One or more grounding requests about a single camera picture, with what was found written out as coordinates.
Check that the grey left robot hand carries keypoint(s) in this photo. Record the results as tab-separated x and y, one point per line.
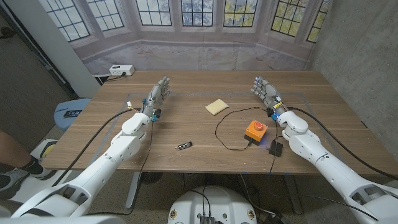
155	99

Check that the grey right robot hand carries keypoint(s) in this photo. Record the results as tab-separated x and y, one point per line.
269	93

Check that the orange box with red button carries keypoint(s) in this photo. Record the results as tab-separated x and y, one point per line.
255	133

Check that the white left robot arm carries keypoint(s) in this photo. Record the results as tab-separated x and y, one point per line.
124	146

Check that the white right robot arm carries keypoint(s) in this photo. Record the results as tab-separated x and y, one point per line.
311	146

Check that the white power strip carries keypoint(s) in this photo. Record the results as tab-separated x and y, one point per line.
122	70

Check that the black power adapter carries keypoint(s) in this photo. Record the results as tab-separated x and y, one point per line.
276	149

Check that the white yellow floor device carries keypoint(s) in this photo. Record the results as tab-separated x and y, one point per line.
46	146

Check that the yellow sponge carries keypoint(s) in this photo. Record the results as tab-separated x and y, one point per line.
216	106

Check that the printed window backdrop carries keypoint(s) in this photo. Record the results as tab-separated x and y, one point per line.
199	56

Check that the black round floor object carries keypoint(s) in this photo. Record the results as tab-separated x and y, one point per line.
150	178

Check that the grey metal table leg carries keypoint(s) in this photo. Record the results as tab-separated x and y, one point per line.
293	196
133	189

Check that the blue round stool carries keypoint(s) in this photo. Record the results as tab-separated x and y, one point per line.
62	123

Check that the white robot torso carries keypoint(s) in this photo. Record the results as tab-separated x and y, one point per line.
230	202

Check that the black floor box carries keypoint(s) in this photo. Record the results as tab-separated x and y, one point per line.
276	219

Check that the person's bare leg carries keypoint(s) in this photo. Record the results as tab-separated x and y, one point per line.
9	149

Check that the grey black sneaker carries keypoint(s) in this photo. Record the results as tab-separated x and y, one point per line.
12	182

